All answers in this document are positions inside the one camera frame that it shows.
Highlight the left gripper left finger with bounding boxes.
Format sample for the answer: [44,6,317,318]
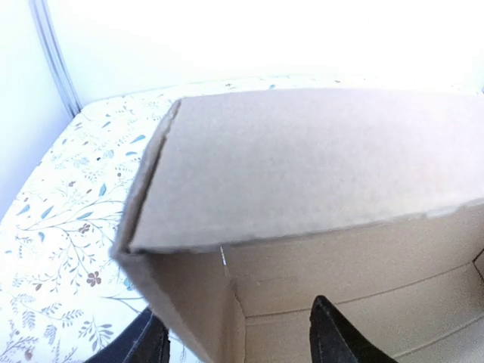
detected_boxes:
[86,308,170,363]

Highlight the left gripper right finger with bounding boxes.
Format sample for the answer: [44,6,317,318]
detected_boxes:
[309,296,396,363]

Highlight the brown cardboard box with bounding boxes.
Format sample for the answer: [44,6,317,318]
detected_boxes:
[111,88,483,362]

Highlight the floral patterned table mat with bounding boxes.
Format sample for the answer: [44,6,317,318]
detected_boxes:
[0,73,484,363]

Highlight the left aluminium frame post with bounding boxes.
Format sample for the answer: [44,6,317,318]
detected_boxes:
[29,0,82,117]

